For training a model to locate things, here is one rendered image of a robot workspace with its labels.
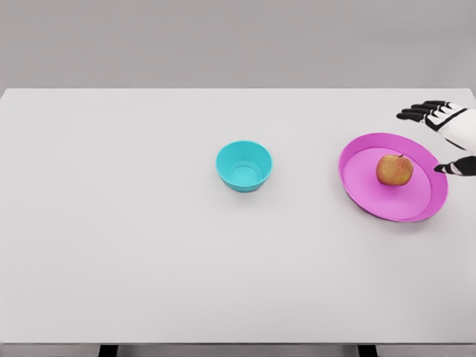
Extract red-yellow apple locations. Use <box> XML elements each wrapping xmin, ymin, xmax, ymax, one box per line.
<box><xmin>376</xmin><ymin>153</ymin><xmax>414</xmax><ymax>187</ymax></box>

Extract blue bowl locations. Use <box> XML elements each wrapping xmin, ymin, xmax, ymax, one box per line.
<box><xmin>216</xmin><ymin>140</ymin><xmax>274</xmax><ymax>193</ymax></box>

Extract pink plate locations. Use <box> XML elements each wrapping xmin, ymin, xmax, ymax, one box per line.
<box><xmin>338</xmin><ymin>132</ymin><xmax>450</xmax><ymax>223</ymax></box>

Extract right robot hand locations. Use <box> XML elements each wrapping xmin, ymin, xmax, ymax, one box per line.
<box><xmin>396</xmin><ymin>100</ymin><xmax>476</xmax><ymax>177</ymax></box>

